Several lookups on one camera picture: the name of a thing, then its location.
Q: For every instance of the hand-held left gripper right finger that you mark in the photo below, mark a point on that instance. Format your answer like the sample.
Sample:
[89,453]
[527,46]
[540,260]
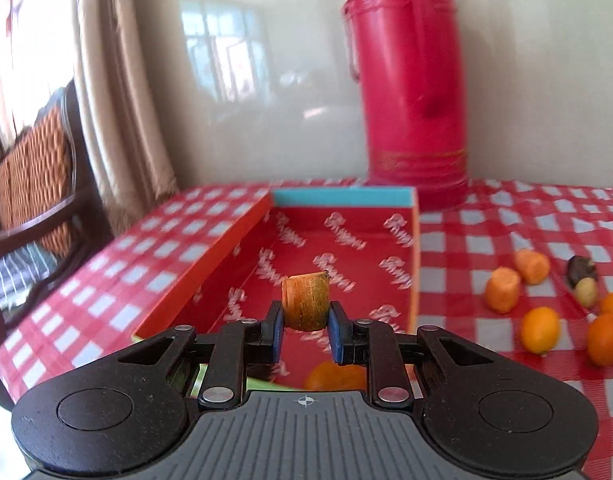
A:
[336,335]

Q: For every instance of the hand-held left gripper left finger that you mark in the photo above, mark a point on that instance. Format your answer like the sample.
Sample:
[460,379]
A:
[275,332]

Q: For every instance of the short carrot piece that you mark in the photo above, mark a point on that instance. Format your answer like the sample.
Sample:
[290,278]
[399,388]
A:
[306,300]

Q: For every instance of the red cardboard box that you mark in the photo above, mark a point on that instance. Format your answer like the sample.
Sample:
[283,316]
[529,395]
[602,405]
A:
[346,245]

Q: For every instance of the red white checked tablecloth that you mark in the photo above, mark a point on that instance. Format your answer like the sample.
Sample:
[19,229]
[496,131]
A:
[466,240]

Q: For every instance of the orange carrot chunk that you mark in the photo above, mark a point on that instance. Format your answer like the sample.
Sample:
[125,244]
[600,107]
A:
[532,266]
[502,289]

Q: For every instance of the small pale yellow fruit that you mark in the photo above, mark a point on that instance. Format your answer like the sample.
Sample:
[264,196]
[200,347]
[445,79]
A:
[586,293]

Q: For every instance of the dark brown fruit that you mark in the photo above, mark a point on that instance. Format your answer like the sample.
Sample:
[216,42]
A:
[581,266]

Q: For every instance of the red thermos flask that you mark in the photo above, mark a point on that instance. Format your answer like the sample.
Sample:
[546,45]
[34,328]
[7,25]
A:
[411,85]

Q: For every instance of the blue striped cloth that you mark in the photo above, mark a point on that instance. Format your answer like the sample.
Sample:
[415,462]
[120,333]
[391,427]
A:
[21,270]

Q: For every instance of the wooden chair with woven back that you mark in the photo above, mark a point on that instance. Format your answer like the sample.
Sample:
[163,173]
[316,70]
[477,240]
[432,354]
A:
[34,175]

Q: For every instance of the beige curtain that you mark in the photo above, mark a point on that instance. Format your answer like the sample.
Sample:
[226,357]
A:
[121,85]

